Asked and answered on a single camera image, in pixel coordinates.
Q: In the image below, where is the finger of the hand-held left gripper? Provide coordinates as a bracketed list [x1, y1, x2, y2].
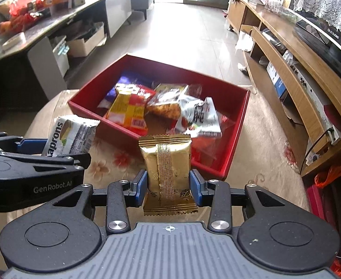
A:
[0, 151, 92, 173]
[0, 132, 48, 155]

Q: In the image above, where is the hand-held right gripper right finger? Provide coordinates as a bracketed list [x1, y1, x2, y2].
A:
[189, 169, 291, 235]

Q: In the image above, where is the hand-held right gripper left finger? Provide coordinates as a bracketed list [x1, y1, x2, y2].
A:
[46, 170, 148, 235]

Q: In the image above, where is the gold foil snack packet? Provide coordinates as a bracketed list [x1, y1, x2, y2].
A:
[138, 134, 199, 216]

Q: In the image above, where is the white snack packet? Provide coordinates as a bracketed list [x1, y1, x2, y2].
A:
[41, 115, 101, 158]

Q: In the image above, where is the red cardboard box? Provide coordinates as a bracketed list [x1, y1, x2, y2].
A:
[68, 52, 251, 181]

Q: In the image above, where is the red yellow snack packet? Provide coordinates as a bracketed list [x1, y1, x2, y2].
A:
[105, 84, 156, 136]

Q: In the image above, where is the white packet with dark print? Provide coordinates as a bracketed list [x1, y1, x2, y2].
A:
[175, 94, 223, 139]

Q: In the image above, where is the blue wafer biscuit packet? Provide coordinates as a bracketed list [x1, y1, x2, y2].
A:
[97, 76, 154, 109]

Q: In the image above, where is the brown snack clear packet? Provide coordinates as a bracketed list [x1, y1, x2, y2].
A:
[145, 83, 189, 120]

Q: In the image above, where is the white tray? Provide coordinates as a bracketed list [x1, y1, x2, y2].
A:
[2, 31, 26, 50]

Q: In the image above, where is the dark long coffee table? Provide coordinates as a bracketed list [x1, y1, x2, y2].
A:
[0, 0, 132, 117]

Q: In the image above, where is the white storage box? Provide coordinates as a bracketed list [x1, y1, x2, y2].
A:
[66, 23, 106, 58]

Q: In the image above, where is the red crate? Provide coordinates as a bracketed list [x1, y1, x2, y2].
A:
[305, 184, 334, 222]

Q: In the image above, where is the red plastic bag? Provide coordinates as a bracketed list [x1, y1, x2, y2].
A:
[9, 0, 46, 33]

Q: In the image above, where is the orange plastic bag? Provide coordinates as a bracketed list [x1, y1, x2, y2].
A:
[314, 162, 341, 190]

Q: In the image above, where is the wooden tv stand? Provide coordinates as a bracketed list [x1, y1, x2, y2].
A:
[226, 0, 341, 178]

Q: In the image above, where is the white paper bag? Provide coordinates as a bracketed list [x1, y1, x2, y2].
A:
[234, 31, 254, 52]

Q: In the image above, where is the black television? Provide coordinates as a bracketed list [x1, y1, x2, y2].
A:
[292, 13, 341, 66]

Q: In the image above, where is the television with lace cover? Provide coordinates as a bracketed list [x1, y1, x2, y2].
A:
[293, 0, 341, 46]

